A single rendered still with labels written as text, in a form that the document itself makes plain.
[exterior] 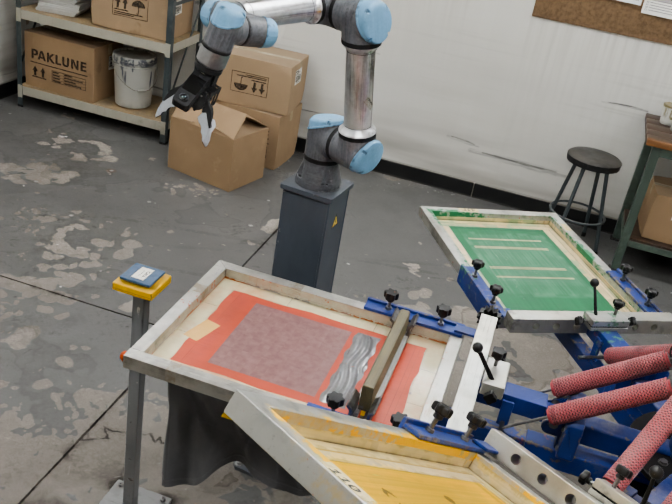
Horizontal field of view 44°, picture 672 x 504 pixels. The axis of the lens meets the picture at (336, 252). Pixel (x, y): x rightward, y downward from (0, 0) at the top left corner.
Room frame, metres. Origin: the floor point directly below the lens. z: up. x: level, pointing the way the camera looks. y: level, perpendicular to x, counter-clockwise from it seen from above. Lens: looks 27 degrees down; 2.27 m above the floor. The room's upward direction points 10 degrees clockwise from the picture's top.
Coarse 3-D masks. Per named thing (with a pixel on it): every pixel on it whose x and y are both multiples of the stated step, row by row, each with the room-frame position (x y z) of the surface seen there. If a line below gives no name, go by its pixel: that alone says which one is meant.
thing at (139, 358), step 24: (216, 264) 2.25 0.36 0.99; (192, 288) 2.08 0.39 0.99; (264, 288) 2.21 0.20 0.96; (288, 288) 2.19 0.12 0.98; (312, 288) 2.20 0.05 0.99; (168, 312) 1.94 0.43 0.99; (360, 312) 2.14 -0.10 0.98; (144, 336) 1.81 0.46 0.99; (168, 336) 1.87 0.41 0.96; (432, 336) 2.09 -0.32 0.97; (144, 360) 1.70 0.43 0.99; (168, 360) 1.72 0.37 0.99; (192, 384) 1.67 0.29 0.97; (216, 384) 1.66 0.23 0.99; (240, 384) 1.68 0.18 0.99; (432, 384) 1.82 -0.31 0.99
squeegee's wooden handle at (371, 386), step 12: (408, 312) 2.04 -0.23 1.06; (396, 324) 1.97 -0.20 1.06; (396, 336) 1.91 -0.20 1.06; (384, 348) 1.84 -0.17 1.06; (396, 348) 1.91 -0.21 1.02; (384, 360) 1.79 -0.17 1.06; (372, 372) 1.72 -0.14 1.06; (384, 372) 1.78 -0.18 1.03; (372, 384) 1.67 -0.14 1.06; (360, 396) 1.66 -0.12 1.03; (372, 396) 1.66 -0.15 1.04; (360, 408) 1.66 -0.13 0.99
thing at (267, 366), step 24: (216, 336) 1.91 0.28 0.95; (240, 336) 1.93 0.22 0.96; (192, 360) 1.79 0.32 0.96; (216, 360) 1.80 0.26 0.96; (240, 360) 1.82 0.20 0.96; (264, 360) 1.84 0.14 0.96; (288, 360) 1.86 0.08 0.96; (312, 360) 1.88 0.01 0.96; (264, 384) 1.74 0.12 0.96; (288, 384) 1.76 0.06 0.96; (312, 384) 1.77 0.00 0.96; (360, 384) 1.81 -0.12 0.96; (384, 408) 1.73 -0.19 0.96
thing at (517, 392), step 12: (480, 384) 1.79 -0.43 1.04; (480, 396) 1.77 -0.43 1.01; (504, 396) 1.76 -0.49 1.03; (516, 396) 1.76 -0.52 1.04; (528, 396) 1.77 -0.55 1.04; (540, 396) 1.78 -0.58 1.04; (516, 408) 1.75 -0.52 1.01; (528, 408) 1.74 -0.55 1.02; (540, 408) 1.74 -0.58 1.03; (540, 420) 1.74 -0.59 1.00
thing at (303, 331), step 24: (216, 312) 2.03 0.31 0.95; (240, 312) 2.06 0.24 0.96; (264, 312) 2.08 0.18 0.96; (288, 312) 2.10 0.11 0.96; (264, 336) 1.95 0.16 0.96; (288, 336) 1.98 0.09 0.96; (312, 336) 2.00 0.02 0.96; (336, 336) 2.02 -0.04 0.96; (384, 336) 2.06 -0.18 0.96; (336, 360) 1.90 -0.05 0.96; (408, 360) 1.96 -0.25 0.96; (408, 384) 1.85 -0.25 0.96
